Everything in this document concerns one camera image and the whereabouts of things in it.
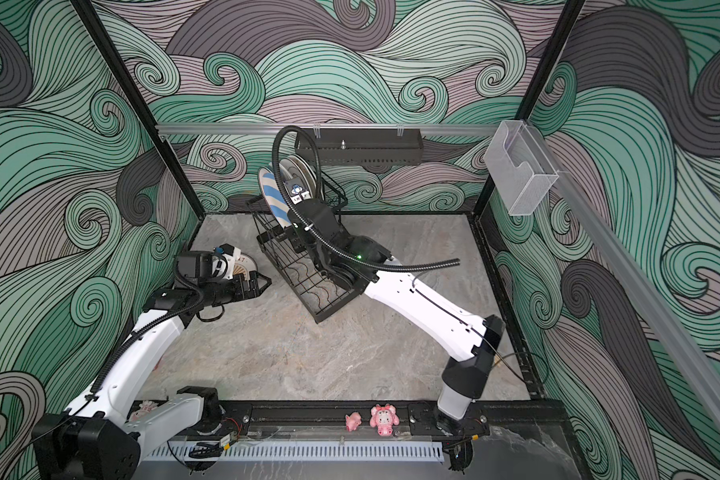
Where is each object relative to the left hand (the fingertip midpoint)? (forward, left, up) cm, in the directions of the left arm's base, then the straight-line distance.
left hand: (259, 281), depth 79 cm
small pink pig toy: (-30, -26, -15) cm, 43 cm away
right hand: (+4, -14, +23) cm, 27 cm away
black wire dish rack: (+8, -14, -17) cm, 24 cm away
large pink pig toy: (-29, -34, -14) cm, 47 cm away
